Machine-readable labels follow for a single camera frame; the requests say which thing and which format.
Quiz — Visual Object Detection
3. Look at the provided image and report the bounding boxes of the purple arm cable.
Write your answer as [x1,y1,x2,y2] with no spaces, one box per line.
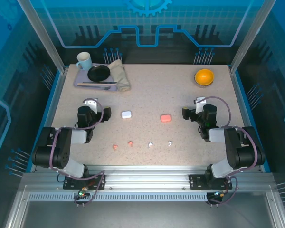
[48,98,107,208]
[196,96,259,208]

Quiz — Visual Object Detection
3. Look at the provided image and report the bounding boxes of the purple tray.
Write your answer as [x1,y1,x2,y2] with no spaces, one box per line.
[73,63,118,92]

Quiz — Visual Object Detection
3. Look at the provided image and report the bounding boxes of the beige folded cloth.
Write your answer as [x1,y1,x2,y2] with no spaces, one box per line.
[108,59,132,92]

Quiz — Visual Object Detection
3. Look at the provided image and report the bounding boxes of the light blue mug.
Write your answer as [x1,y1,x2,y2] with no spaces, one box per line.
[76,51,93,72]

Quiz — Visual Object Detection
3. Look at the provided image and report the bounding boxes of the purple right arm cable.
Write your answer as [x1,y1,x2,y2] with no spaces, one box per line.
[196,96,259,208]

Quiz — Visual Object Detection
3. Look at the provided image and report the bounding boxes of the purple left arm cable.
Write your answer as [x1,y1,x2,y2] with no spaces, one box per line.
[48,98,107,208]

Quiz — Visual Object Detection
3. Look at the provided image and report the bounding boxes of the black plate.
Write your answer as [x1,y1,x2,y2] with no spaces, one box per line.
[87,64,111,83]

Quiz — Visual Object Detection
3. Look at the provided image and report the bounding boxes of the slotted grey cable duct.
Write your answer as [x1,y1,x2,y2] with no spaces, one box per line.
[28,192,209,203]

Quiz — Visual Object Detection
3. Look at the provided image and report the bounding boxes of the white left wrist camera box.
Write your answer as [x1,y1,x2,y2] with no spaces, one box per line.
[82,98,98,112]

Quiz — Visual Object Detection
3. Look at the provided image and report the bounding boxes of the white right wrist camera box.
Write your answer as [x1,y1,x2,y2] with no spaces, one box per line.
[194,96,208,114]

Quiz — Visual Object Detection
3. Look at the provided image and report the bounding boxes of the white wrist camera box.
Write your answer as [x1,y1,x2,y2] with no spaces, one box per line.
[194,96,208,114]
[82,98,98,112]

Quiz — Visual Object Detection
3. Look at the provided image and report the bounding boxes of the small lit cable connector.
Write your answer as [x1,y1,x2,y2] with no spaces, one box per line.
[212,190,229,199]
[76,187,90,199]

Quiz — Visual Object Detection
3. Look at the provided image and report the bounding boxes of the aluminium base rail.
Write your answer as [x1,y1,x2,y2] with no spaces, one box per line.
[34,165,275,191]

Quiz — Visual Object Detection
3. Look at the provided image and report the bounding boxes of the aluminium frame post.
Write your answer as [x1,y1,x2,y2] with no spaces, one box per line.
[228,0,277,75]
[17,0,68,75]

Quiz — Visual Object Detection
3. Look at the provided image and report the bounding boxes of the orange bowl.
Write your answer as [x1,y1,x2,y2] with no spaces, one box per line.
[194,69,215,86]

